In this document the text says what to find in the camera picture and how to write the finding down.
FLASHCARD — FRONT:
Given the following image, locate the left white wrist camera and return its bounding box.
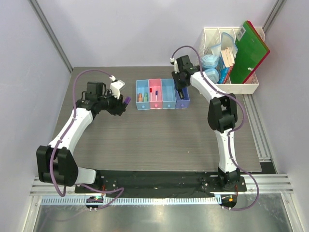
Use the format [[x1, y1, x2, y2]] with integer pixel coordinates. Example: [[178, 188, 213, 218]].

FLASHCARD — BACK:
[[110, 77, 125, 99]]

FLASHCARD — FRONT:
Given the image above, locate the blue red card box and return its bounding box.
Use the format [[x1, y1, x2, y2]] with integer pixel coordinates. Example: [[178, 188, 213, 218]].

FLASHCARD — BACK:
[[218, 55, 231, 84]]

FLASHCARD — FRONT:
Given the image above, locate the slotted cable duct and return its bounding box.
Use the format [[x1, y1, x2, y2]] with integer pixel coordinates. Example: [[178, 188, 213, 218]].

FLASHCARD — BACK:
[[41, 195, 222, 206]]

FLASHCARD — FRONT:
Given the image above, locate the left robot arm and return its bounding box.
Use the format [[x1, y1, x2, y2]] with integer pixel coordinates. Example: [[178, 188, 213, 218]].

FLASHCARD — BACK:
[[36, 80, 131, 193]]

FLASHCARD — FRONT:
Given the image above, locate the left corner aluminium post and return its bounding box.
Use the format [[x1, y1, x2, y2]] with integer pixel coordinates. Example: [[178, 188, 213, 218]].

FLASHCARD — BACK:
[[28, 0, 73, 73]]

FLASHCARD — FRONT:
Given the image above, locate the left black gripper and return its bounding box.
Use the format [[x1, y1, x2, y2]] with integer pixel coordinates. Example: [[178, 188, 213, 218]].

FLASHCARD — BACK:
[[98, 90, 125, 116]]

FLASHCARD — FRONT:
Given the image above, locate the clear blue zip bag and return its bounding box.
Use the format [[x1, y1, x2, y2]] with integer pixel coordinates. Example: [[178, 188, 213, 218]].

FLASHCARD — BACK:
[[211, 32, 238, 58]]

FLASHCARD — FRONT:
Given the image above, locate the purple drawer box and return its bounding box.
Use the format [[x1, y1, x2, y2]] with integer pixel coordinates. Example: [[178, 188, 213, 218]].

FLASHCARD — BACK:
[[174, 85, 190, 109]]

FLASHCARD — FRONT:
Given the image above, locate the light blue drawer box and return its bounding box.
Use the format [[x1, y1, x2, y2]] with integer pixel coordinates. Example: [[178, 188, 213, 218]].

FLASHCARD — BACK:
[[136, 79, 150, 111]]

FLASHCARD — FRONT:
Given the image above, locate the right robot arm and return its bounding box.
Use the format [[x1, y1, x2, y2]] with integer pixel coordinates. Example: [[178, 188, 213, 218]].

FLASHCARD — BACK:
[[170, 55, 240, 191]]

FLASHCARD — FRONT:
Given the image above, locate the right corner aluminium post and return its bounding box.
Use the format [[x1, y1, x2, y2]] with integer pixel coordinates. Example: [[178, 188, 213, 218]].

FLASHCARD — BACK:
[[262, 0, 287, 34]]

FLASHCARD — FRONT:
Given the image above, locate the orange mini highlighter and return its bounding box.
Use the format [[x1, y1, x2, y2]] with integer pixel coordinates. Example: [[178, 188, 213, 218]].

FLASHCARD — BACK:
[[138, 93, 143, 102]]

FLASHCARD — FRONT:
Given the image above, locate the green plastic folder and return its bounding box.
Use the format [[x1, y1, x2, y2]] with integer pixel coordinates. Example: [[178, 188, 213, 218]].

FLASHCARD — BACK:
[[229, 20, 270, 84]]

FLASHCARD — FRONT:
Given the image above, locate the purple cap black highlighter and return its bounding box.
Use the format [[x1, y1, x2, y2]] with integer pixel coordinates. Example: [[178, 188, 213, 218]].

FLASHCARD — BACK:
[[124, 97, 131, 105]]

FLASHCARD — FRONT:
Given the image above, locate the wooden sticks bundle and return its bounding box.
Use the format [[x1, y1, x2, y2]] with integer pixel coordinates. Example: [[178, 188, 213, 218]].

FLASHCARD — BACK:
[[221, 47, 235, 68]]

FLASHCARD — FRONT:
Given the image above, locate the corner aluminium post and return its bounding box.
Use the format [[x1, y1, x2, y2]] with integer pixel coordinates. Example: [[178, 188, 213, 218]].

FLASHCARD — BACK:
[[262, 0, 287, 34], [28, 0, 73, 73]]

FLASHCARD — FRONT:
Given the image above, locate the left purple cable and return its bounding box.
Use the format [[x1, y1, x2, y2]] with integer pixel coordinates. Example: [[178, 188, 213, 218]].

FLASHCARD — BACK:
[[49, 69, 125, 210]]

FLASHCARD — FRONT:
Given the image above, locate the white plastic organizer basket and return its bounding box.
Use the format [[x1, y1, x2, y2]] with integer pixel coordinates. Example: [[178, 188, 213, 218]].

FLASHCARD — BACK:
[[198, 27, 259, 94]]

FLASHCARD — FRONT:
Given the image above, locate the pink drawer box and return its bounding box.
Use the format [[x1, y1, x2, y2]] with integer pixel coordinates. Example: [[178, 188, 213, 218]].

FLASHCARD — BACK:
[[149, 79, 163, 109]]

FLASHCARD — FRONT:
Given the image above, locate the green cap black highlighter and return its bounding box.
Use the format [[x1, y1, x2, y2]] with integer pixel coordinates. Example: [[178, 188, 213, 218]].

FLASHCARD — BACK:
[[177, 89, 185, 100]]

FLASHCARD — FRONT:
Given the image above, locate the lower blue tape dispenser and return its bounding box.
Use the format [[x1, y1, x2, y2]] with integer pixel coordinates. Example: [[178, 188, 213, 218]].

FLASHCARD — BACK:
[[204, 68, 220, 84]]

